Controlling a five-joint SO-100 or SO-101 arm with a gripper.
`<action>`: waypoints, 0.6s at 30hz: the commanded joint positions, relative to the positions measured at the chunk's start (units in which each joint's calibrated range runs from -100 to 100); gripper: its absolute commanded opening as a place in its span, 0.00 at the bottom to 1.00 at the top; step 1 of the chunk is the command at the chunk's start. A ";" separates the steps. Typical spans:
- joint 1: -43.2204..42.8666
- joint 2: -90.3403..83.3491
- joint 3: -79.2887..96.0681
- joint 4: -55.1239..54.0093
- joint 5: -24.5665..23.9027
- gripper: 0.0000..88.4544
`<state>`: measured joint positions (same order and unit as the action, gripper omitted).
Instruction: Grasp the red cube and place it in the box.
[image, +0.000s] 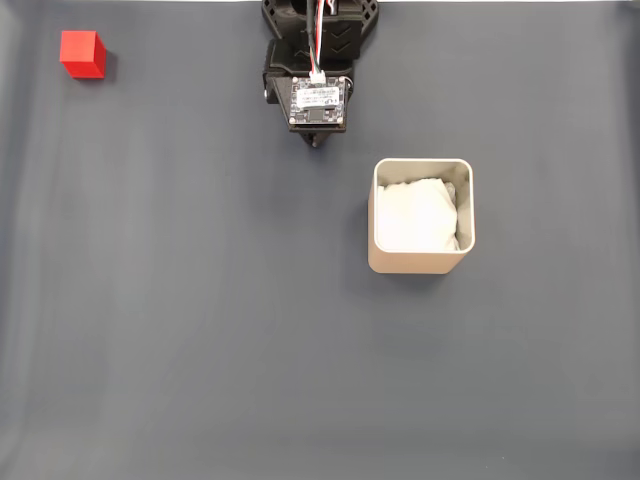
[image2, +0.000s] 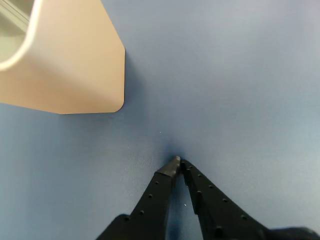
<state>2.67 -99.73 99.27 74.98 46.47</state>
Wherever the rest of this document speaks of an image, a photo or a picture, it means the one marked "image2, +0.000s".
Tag blue table mat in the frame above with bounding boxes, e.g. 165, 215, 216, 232
0, 0, 320, 240

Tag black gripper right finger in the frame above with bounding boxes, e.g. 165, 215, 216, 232
180, 160, 276, 240

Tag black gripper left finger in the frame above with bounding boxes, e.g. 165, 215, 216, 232
96, 155, 182, 240

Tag beige square metal box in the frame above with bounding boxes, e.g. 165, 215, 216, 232
0, 0, 126, 115

